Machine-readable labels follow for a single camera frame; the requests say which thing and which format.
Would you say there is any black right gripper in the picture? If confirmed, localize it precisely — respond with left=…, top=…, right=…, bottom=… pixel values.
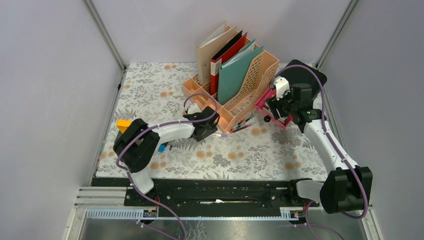
left=266, top=85, right=298, bottom=121

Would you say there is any pink drawer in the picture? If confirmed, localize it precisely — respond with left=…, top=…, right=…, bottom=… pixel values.
left=254, top=87, right=293, bottom=129

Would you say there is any teal file folder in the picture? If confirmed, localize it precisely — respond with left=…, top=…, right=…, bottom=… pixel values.
left=217, top=39, right=263, bottom=106

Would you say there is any white marker purple cap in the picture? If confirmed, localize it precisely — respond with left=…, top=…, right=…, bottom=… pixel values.
left=211, top=133, right=228, bottom=138

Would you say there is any red file folder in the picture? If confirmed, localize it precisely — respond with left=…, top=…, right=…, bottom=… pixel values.
left=209, top=30, right=248, bottom=96

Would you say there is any beige file binder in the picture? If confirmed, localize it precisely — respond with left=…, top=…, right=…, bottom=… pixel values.
left=195, top=21, right=238, bottom=86

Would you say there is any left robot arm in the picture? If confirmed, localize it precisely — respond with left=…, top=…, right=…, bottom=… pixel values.
left=113, top=109, right=220, bottom=206

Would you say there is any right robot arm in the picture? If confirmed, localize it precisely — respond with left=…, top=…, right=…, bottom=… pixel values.
left=269, top=78, right=373, bottom=219

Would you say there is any black pink drawer unit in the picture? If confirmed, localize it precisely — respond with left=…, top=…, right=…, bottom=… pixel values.
left=275, top=59, right=328, bottom=100

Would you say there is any magenta gel pen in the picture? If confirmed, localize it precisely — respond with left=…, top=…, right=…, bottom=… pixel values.
left=230, top=124, right=252, bottom=134

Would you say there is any orange gel pen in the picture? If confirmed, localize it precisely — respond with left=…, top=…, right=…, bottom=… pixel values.
left=229, top=120, right=244, bottom=133

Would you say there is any green gel pen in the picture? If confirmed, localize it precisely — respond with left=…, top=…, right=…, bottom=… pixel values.
left=230, top=114, right=253, bottom=132

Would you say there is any peach plastic file organizer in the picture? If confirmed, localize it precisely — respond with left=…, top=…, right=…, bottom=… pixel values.
left=182, top=30, right=279, bottom=133

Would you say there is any floral tablecloth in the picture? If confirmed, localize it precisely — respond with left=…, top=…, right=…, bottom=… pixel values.
left=95, top=62, right=327, bottom=181

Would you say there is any yellow building block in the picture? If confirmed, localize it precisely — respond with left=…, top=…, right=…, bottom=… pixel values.
left=116, top=119, right=132, bottom=133

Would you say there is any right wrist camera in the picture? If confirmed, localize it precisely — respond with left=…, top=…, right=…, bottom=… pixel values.
left=274, top=76, right=290, bottom=100

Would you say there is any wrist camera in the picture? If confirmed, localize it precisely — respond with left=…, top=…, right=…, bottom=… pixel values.
left=184, top=104, right=200, bottom=115
left=274, top=76, right=290, bottom=100

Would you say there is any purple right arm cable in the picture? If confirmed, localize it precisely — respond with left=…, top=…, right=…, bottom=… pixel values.
left=274, top=64, right=369, bottom=240

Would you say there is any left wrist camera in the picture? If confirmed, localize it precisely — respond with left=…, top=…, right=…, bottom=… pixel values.
left=184, top=104, right=200, bottom=115

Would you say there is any grey slotted cable duct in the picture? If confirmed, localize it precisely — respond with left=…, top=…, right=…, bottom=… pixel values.
left=86, top=206, right=302, bottom=221

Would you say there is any right aluminium frame post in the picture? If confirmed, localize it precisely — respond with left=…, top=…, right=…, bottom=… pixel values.
left=314, top=0, right=359, bottom=70

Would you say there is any aluminium frame post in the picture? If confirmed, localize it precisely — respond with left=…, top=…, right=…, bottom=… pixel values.
left=314, top=0, right=359, bottom=70
left=82, top=0, right=127, bottom=71

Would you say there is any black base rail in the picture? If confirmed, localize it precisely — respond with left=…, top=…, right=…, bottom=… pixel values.
left=91, top=177, right=332, bottom=218

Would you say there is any left aluminium frame post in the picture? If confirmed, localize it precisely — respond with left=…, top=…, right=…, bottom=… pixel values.
left=82, top=0, right=127, bottom=71

